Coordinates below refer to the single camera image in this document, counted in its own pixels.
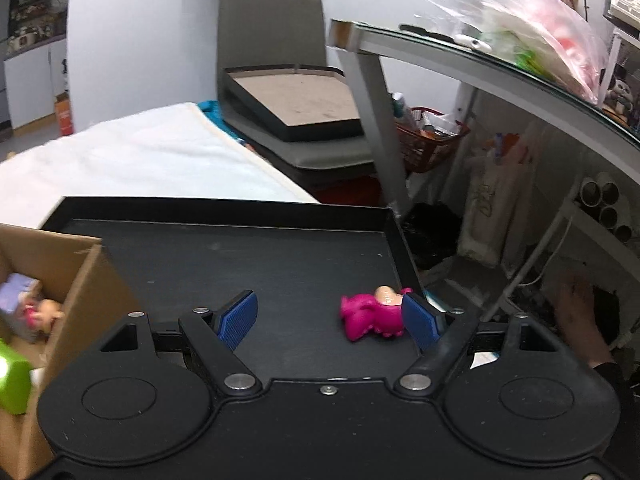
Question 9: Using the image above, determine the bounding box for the black tray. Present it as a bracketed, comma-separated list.
[40, 196, 431, 381]

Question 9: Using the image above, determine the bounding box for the red-haired figurine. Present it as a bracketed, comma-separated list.
[22, 297, 66, 333]

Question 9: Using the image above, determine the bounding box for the orange box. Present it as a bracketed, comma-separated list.
[54, 92, 75, 137]

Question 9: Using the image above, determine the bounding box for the red plastic basket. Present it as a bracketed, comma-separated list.
[395, 106, 471, 175]

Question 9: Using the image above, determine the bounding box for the white metal rack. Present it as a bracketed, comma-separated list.
[492, 175, 640, 321]

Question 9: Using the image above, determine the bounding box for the grey chair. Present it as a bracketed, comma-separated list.
[216, 0, 381, 186]

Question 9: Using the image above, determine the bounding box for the person's bare foot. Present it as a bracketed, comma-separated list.
[555, 272, 618, 368]

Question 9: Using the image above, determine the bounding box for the white cabinet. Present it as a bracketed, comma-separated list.
[0, 35, 68, 133]

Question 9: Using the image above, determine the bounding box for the glass desk with grey legs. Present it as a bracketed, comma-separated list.
[327, 19, 640, 216]

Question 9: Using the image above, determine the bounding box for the lilac box with white top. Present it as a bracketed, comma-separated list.
[0, 272, 43, 343]

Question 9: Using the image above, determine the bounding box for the pink bear toy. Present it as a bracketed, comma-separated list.
[340, 285, 416, 343]

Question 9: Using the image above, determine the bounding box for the green toy cube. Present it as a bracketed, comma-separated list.
[0, 340, 33, 416]

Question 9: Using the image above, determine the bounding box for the cardboard box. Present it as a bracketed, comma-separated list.
[0, 222, 143, 480]

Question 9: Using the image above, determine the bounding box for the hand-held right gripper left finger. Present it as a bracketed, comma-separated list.
[99, 289, 264, 398]

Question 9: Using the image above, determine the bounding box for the cardboard tube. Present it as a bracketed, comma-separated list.
[597, 200, 631, 228]
[577, 172, 603, 208]
[597, 170, 623, 203]
[612, 212, 638, 243]

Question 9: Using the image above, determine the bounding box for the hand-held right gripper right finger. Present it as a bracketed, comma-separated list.
[394, 291, 562, 396]

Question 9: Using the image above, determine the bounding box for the person's black trouser leg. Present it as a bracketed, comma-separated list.
[592, 360, 640, 480]

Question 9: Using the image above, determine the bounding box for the clear plastic bag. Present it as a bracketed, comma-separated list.
[397, 0, 608, 106]

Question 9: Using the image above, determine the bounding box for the printed white plastic bag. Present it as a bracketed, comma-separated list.
[457, 132, 531, 268]

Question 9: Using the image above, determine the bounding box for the black plastic bag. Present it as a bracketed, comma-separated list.
[400, 202, 463, 271]

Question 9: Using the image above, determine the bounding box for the black frame with brown board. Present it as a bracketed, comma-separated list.
[222, 64, 365, 143]

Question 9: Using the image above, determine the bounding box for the turquoise cloth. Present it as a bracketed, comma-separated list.
[197, 100, 241, 142]

